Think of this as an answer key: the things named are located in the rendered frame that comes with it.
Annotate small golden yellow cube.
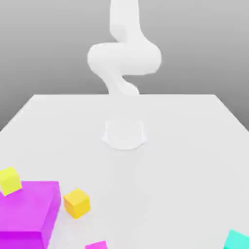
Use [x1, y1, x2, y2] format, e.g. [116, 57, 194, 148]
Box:
[63, 188, 91, 220]

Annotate small magenta cube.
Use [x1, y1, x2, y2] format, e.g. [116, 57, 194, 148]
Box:
[85, 240, 108, 249]

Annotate small lime yellow cube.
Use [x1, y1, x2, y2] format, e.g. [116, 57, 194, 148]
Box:
[0, 166, 22, 196]

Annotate small turquoise cube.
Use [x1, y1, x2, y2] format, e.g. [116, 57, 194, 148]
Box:
[223, 229, 249, 249]

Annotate large magenta box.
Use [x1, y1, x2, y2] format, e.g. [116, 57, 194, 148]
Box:
[0, 180, 62, 249]

